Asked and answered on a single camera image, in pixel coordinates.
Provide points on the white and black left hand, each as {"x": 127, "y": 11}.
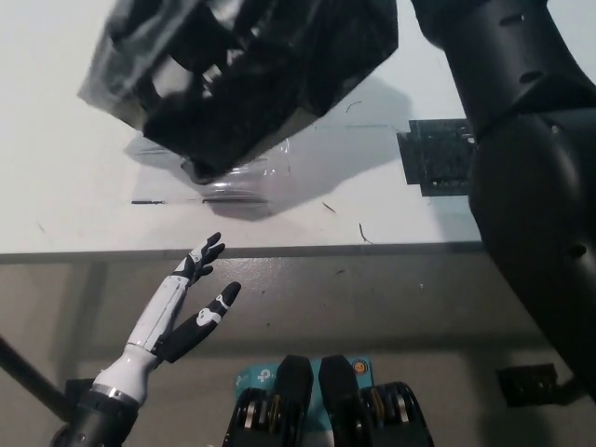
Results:
{"x": 158, "y": 316}

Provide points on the black table foot plate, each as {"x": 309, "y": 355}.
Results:
{"x": 77, "y": 388}
{"x": 526, "y": 386}

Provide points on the short black tape strip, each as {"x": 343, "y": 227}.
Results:
{"x": 148, "y": 202}

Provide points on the black diagonal table leg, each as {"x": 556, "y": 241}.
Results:
{"x": 570, "y": 386}
{"x": 28, "y": 368}

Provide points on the clear plastic film sheet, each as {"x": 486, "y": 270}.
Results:
{"x": 251, "y": 191}

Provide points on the black and teal robot body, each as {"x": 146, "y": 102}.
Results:
{"x": 335, "y": 410}

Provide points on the dark thread scrap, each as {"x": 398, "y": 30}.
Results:
{"x": 363, "y": 233}

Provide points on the black tape patch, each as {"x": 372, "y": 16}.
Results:
{"x": 433, "y": 158}

